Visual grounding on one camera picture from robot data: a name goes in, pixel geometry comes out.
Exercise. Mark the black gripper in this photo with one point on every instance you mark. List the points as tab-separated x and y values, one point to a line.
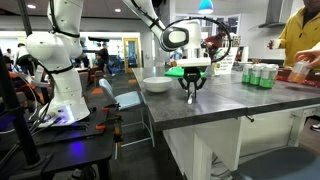
192	74

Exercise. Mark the orange plastic jar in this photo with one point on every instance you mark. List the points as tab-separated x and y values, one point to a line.
298	73

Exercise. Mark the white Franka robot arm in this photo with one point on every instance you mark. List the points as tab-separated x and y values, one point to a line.
63	50

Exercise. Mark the white bowl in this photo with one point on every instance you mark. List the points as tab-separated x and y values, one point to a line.
157	84

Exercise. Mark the person's right hand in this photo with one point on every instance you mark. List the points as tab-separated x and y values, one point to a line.
270	44

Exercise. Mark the person's left hand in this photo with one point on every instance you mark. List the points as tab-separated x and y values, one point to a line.
311	57

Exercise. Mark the green cloth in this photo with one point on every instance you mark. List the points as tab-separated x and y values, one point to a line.
173	72

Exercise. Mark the white printed sign card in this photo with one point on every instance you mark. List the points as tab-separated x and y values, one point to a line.
230	63

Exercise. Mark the person in maroon top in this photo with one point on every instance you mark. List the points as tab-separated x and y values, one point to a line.
214	41

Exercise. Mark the green and white can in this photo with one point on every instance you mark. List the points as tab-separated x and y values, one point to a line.
256	76
268	78
246	74

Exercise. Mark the light blue chair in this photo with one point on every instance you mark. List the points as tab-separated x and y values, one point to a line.
128	99

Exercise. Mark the black knob under counter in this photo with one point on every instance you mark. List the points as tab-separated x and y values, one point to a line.
250	118

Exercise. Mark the yellow framed door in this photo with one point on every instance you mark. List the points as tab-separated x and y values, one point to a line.
131	55

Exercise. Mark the blue pendant lamp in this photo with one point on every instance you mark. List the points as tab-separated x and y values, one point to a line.
205	7

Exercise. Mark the white island cabinet base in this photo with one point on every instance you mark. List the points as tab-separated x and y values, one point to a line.
266	133

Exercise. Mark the standing person in dark clothes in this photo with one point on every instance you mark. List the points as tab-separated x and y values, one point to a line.
105	55

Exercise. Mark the small white cup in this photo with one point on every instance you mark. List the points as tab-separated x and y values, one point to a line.
277	43

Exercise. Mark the seated person in dark clothes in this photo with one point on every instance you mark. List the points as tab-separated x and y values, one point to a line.
98	63

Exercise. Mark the steel range hood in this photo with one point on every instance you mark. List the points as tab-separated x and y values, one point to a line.
273	13

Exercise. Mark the grey stool seat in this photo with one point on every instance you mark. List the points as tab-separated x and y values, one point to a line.
280	165

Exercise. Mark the person in yellow shirt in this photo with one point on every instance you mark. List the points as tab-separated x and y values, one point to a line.
300	33

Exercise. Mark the red package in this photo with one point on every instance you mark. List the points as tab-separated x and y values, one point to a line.
315	80

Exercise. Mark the black robot cart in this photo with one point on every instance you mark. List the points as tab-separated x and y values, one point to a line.
76	153

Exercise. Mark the black tripod pole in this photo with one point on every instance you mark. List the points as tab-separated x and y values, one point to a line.
20	133

